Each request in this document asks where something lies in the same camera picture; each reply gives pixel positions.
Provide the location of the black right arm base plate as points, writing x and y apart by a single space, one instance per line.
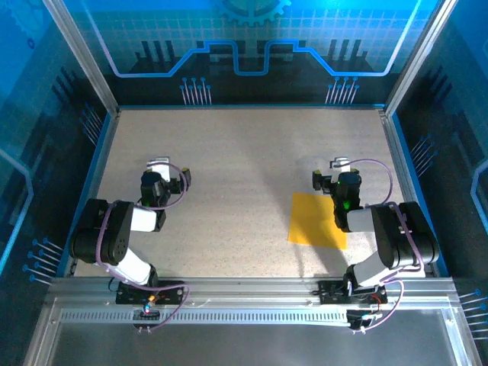
328 293

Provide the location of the grey metal sheet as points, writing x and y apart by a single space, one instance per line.
248 347

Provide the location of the aluminium frame post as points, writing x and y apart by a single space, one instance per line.
419 57
84 57

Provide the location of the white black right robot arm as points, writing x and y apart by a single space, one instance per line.
404 236

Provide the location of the yellow paper sheet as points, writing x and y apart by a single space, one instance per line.
309 221

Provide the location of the blue table edge strip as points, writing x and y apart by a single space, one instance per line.
411 171
91 190

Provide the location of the blue gear print panel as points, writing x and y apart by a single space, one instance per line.
248 23

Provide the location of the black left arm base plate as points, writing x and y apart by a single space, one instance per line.
173 293

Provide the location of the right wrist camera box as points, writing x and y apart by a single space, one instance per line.
340 164

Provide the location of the small electronics board with LEDs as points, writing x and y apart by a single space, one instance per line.
360 319
146 313

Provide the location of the aluminium table side rail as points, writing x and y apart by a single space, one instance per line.
396 152

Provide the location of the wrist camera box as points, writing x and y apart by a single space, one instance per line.
158 167
340 164

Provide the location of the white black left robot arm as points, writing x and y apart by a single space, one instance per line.
103 236

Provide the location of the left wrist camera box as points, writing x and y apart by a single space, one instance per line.
158 167

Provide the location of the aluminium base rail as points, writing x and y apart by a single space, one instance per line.
248 289

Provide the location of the blue circuit print side panel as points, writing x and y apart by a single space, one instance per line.
457 114
30 114

